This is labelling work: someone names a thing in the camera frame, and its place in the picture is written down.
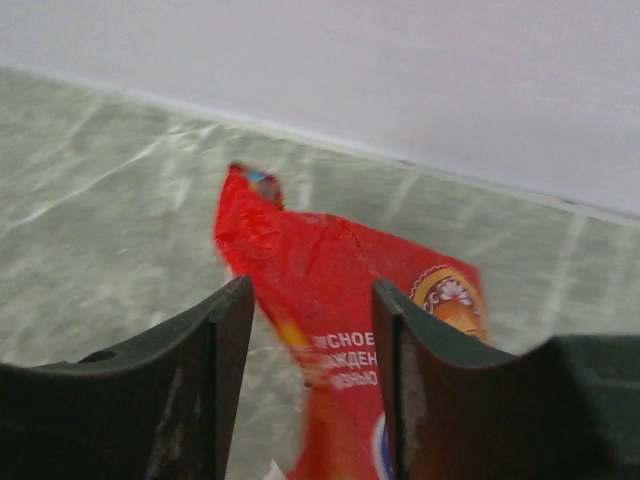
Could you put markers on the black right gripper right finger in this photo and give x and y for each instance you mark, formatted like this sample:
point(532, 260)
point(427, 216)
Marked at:
point(457, 408)

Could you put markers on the red candy bag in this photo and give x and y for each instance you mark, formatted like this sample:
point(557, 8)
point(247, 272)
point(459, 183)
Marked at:
point(313, 277)

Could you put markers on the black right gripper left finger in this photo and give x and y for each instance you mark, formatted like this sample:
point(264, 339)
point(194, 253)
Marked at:
point(160, 405)

